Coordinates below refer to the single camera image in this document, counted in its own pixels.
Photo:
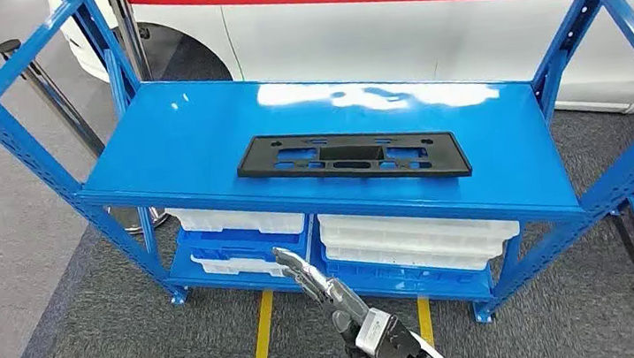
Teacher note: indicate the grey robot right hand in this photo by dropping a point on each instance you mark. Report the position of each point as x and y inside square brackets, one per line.
[322, 289]

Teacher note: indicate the black plastic plate part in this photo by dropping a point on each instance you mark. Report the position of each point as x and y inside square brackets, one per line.
[259, 160]

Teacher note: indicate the blue metal shelf rack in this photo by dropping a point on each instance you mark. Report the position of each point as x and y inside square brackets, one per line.
[199, 125]

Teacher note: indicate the blue plastic bin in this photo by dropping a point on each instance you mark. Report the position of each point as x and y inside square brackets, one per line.
[230, 245]
[399, 287]

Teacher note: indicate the white car with red stripe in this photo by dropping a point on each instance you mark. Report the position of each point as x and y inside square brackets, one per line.
[396, 34]

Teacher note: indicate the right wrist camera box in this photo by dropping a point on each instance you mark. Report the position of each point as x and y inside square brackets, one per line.
[377, 330]

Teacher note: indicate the chrome stanchion post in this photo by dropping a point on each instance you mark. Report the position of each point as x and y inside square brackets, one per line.
[128, 32]
[48, 91]

